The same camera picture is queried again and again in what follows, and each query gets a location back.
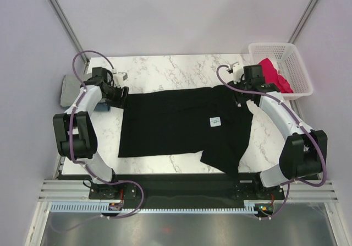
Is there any right aluminium corner post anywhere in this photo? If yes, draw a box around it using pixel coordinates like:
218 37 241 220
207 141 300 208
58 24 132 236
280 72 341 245
288 0 320 44

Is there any black t shirt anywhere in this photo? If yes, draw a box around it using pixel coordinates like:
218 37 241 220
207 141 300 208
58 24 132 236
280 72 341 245
118 85 253 178

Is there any aluminium corner post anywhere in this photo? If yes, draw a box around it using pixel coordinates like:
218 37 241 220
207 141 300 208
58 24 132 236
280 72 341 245
48 0 84 53
288 0 320 44

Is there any left aluminium corner post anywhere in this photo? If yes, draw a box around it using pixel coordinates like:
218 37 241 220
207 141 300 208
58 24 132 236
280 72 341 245
48 0 84 53

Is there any pink t shirt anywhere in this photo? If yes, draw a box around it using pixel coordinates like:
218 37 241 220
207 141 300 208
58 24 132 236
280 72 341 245
259 58 294 94

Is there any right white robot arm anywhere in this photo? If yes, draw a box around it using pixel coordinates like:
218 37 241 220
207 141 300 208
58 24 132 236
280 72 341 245
233 64 327 199

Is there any white plastic basket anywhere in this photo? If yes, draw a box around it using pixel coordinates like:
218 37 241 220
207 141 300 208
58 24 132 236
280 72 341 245
248 42 314 100

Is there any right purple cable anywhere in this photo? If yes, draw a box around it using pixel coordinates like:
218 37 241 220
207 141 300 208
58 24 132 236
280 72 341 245
216 64 328 221

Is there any white slotted cable duct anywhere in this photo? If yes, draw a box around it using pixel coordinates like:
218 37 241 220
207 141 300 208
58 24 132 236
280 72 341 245
49 201 272 214

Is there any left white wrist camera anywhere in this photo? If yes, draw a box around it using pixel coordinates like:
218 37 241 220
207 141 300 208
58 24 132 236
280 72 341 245
113 72 128 87

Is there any aluminium frame rail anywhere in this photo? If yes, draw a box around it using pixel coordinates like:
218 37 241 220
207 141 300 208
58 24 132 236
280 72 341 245
39 178 338 203

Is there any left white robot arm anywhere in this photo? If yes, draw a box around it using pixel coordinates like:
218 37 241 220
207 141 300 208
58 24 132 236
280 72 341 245
53 67 129 198

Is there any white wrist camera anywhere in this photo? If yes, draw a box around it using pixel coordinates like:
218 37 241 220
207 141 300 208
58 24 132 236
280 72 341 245
227 62 244 83
113 72 128 87

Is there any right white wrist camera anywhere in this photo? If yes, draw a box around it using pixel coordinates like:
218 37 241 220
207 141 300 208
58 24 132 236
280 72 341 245
227 62 244 83

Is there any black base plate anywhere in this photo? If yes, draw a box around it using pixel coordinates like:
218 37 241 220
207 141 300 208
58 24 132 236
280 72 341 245
88 173 284 210

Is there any blue folded t shirt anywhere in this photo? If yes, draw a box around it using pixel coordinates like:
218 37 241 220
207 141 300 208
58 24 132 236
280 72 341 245
95 103 111 112

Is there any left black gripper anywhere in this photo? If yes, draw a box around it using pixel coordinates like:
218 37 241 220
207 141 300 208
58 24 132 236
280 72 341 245
103 84 129 110

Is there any grey folded t shirt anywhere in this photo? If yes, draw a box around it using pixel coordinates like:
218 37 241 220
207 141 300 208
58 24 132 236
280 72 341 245
60 75 81 108

